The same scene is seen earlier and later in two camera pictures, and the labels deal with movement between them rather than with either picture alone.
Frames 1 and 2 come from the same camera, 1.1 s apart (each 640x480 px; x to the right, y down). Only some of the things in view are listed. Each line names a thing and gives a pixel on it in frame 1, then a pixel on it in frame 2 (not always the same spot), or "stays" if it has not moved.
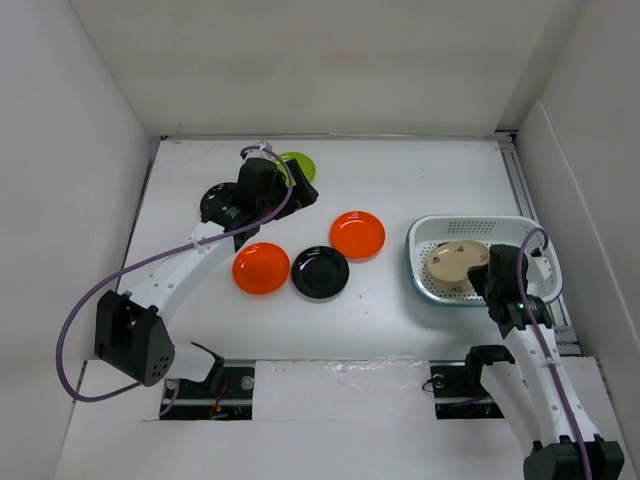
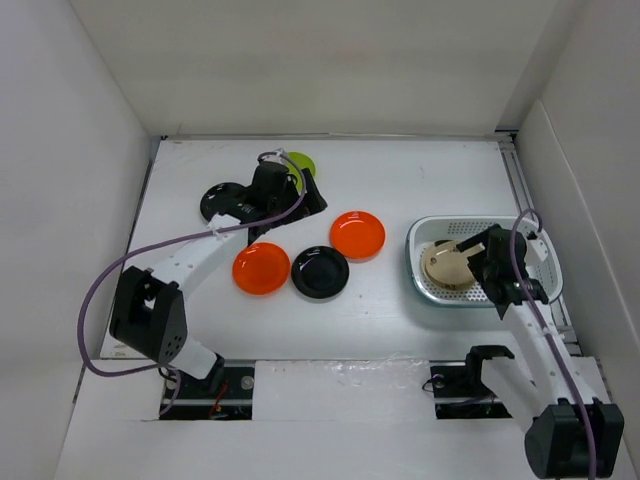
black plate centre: x=320 y=272 stays
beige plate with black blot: x=458 y=286 to x=446 y=263
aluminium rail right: x=512 y=149 stays
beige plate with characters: x=453 y=259 stays
